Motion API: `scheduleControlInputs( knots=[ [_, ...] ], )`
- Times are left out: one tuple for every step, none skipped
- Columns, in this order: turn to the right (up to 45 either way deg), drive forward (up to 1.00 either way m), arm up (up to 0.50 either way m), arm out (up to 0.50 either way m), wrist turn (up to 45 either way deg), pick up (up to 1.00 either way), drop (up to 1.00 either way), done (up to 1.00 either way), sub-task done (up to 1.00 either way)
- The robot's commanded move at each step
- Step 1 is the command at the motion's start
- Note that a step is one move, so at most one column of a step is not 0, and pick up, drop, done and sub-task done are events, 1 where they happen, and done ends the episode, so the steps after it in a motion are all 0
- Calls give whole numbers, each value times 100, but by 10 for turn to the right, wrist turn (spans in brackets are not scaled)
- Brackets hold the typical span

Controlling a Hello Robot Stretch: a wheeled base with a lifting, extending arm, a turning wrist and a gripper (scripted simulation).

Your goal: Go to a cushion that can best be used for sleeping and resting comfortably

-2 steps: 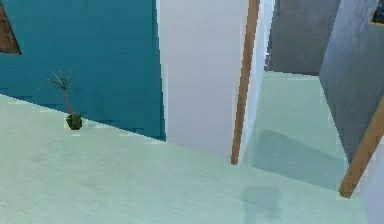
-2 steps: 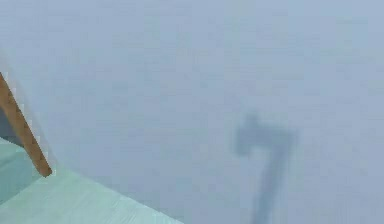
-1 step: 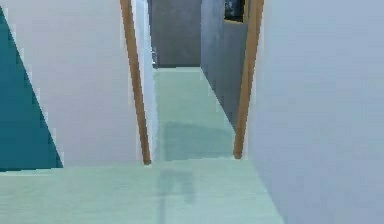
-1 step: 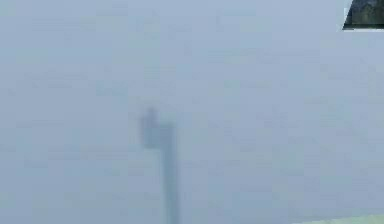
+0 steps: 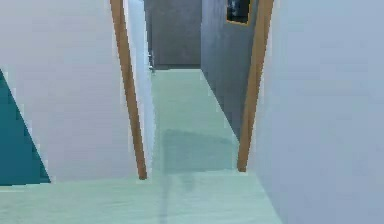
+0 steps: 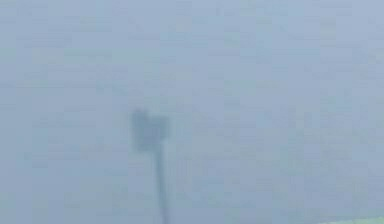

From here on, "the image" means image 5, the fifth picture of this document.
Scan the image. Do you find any dark picture with yellow frame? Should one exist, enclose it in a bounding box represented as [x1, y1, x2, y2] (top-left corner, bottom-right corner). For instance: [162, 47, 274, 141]
[225, 0, 254, 27]

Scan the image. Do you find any white room door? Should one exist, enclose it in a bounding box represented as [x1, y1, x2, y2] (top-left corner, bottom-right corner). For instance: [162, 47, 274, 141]
[123, 0, 157, 177]

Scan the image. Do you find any brown wooden door frame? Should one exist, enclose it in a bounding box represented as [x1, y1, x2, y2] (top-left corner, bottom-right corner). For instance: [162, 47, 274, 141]
[109, 0, 275, 181]

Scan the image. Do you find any grey door handle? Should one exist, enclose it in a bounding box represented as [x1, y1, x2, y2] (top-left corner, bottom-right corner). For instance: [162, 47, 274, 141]
[147, 52, 156, 74]

